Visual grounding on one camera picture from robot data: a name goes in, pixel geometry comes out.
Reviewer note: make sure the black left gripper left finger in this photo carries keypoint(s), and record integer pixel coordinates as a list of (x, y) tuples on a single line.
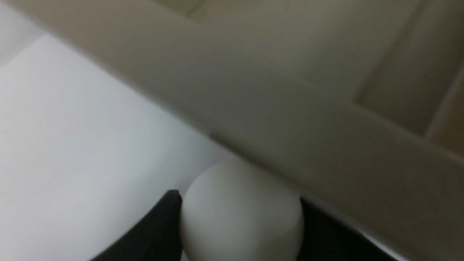
[(154, 238)]

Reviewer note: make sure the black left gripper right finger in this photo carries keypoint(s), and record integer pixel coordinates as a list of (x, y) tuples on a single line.
[(325, 239)]

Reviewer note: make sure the white ball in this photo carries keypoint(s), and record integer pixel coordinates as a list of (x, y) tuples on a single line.
[(235, 211)]

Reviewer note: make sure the tan plastic storage bin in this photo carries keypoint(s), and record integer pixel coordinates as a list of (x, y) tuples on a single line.
[(368, 173)]

